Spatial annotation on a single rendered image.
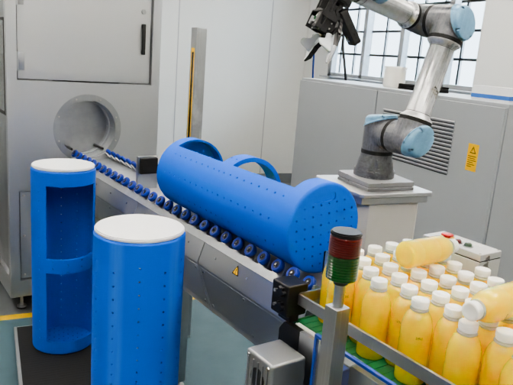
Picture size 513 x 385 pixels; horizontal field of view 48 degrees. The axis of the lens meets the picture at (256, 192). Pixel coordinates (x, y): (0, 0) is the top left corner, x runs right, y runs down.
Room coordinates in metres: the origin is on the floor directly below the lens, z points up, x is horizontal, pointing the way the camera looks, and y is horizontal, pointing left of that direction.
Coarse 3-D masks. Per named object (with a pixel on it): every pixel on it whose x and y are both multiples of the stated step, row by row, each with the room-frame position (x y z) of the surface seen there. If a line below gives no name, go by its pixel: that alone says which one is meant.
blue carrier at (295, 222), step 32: (160, 160) 2.28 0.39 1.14; (192, 160) 2.12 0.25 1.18; (224, 160) 2.00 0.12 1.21; (256, 160) 2.01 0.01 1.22; (192, 192) 2.04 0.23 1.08; (224, 192) 1.87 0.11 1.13; (256, 192) 1.75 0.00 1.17; (288, 192) 1.66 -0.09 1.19; (320, 192) 1.65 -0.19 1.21; (224, 224) 1.90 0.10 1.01; (256, 224) 1.71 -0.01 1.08; (288, 224) 1.59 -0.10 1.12; (320, 224) 1.65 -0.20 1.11; (352, 224) 1.73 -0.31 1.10; (288, 256) 1.60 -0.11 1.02; (320, 256) 1.66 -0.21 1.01
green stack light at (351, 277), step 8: (328, 256) 1.08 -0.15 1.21; (328, 264) 1.08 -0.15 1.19; (336, 264) 1.07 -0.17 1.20; (344, 264) 1.06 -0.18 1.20; (352, 264) 1.06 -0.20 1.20; (328, 272) 1.08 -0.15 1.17; (336, 272) 1.06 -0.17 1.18; (344, 272) 1.06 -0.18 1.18; (352, 272) 1.06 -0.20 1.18; (336, 280) 1.06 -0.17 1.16; (344, 280) 1.06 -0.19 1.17; (352, 280) 1.07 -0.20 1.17
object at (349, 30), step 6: (342, 12) 1.76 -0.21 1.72; (348, 12) 1.77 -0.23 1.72; (342, 18) 1.77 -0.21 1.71; (348, 18) 1.77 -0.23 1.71; (348, 24) 1.77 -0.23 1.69; (342, 30) 1.81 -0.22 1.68; (348, 30) 1.78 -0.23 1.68; (354, 30) 1.78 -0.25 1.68; (348, 36) 1.79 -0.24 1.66; (354, 36) 1.78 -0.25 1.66; (348, 42) 1.80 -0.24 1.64; (354, 42) 1.79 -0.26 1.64
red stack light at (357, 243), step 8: (336, 240) 1.07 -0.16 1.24; (344, 240) 1.06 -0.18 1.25; (352, 240) 1.06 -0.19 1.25; (360, 240) 1.07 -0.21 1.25; (328, 248) 1.09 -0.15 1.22; (336, 248) 1.07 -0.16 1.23; (344, 248) 1.06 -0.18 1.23; (352, 248) 1.06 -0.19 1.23; (360, 248) 1.08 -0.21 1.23; (336, 256) 1.07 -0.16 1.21; (344, 256) 1.06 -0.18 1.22; (352, 256) 1.06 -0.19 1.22
